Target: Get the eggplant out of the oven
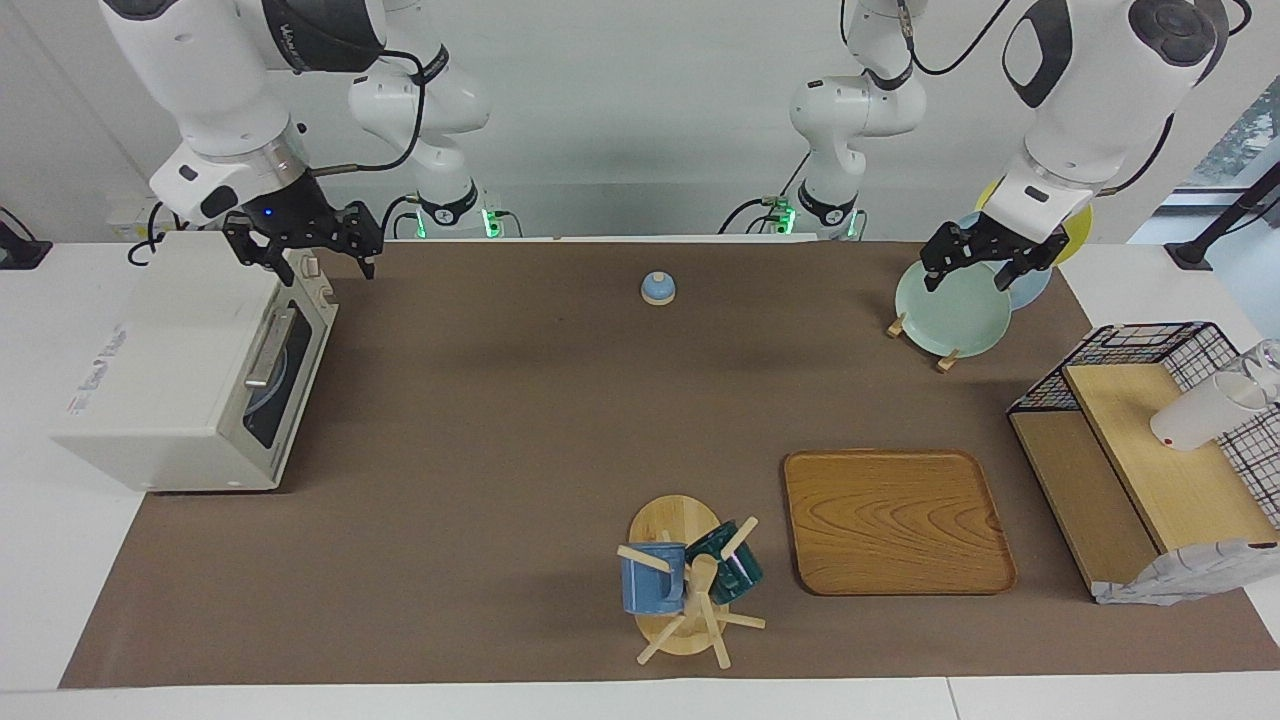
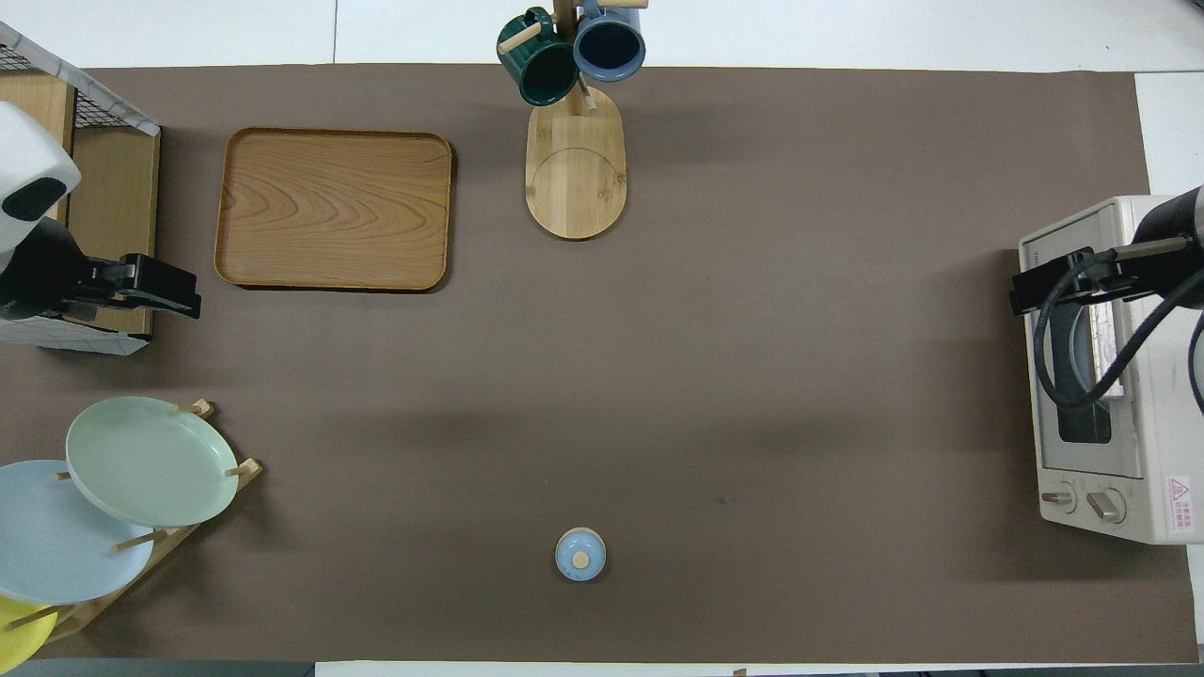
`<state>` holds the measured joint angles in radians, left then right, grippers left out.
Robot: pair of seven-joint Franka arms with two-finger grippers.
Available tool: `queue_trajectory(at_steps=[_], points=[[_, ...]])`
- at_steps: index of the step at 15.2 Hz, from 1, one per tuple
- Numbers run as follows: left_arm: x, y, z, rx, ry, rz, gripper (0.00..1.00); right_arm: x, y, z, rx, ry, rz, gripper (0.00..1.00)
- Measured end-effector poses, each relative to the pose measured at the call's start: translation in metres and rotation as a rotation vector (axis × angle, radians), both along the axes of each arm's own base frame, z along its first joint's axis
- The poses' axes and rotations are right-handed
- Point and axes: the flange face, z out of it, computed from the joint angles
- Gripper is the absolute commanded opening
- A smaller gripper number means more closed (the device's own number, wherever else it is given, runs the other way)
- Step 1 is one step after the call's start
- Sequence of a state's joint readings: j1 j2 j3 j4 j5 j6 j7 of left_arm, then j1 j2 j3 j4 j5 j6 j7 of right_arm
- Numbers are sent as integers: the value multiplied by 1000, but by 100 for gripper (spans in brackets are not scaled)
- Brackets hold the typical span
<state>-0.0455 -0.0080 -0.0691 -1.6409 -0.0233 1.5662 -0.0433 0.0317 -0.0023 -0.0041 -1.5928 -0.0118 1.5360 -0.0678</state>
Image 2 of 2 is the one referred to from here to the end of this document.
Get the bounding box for wooden wire frame shelf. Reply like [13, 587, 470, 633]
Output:
[0, 21, 163, 356]

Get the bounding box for pale green plate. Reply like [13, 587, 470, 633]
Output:
[66, 396, 240, 528]

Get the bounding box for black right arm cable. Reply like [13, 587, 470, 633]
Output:
[1033, 235, 1204, 415]

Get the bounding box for large light blue plate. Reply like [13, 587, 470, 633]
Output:
[0, 460, 156, 605]

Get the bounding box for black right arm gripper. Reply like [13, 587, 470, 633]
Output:
[1011, 186, 1204, 316]

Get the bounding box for blue mug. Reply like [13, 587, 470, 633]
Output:
[572, 0, 647, 83]

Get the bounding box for wooden mug tree stand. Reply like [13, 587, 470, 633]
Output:
[497, 0, 650, 241]

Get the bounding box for brown table mat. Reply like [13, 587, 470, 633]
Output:
[0, 64, 1200, 664]

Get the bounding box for glass oven door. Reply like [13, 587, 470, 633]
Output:
[1020, 205, 1145, 477]

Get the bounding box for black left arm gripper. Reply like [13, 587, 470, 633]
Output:
[0, 218, 202, 321]

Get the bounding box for wooden serving tray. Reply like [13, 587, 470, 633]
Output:
[214, 128, 454, 292]

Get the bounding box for dark green mug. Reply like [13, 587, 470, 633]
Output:
[497, 8, 581, 106]

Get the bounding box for yellow plate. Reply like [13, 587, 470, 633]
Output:
[0, 595, 59, 675]

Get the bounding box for white toaster oven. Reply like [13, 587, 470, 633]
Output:
[1019, 196, 1204, 545]

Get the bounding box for wooden plate rack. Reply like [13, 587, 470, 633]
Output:
[28, 400, 264, 645]

